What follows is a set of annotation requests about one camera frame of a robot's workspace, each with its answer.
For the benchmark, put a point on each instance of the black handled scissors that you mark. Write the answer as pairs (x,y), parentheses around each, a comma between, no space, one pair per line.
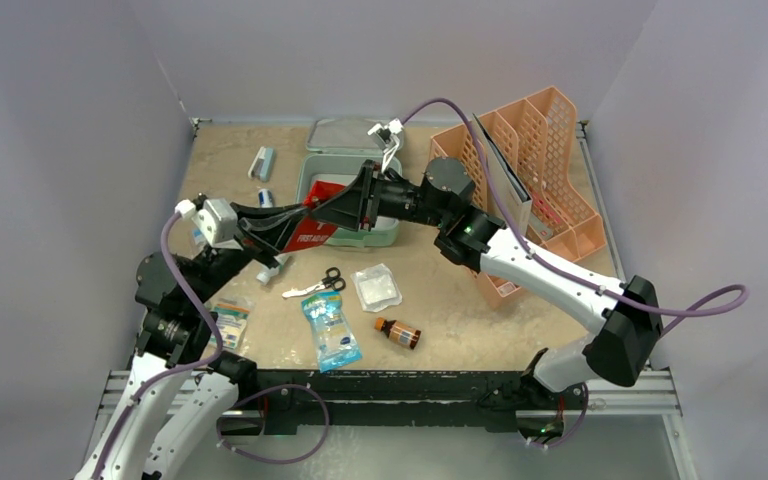
(332,280)

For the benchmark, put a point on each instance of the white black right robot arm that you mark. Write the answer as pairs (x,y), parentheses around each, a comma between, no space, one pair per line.
(622,329)

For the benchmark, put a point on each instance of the brown glass medicine bottle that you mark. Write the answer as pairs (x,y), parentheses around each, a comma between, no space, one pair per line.
(398,332)

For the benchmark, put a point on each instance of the peach plastic file organizer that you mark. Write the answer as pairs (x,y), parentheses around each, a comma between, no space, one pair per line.
(561,219)

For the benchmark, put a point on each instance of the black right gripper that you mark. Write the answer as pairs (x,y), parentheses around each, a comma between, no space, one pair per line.
(367,196)

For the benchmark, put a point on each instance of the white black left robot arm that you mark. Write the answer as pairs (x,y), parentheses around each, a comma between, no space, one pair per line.
(181,378)

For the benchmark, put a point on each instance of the white gauze packets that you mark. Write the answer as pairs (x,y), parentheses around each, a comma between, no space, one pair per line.
(376,288)

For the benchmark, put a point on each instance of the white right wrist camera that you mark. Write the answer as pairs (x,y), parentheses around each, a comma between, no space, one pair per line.
(388,137)

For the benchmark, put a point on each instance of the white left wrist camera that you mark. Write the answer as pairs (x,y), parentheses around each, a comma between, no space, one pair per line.
(215,219)

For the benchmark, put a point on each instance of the blue wet wipes packet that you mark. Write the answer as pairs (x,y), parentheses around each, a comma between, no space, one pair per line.
(334,342)

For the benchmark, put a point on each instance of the small white blue tube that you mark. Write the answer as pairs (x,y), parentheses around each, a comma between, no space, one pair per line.
(266,198)

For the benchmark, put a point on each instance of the white bottle green label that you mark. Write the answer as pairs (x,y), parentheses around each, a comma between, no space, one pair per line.
(268,273)

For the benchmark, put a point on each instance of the grey folder in organizer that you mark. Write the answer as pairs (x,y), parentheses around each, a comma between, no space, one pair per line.
(501,145)

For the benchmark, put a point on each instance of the bandage box in bag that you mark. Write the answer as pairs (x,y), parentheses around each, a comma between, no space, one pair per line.
(232,320)

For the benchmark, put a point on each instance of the red first aid pouch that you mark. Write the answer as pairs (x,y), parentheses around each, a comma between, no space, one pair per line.
(310,233)

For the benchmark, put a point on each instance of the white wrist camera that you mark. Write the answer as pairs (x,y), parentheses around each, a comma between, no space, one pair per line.
(388,137)
(215,219)

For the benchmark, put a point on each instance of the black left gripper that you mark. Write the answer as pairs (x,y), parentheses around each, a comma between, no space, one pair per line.
(265,230)

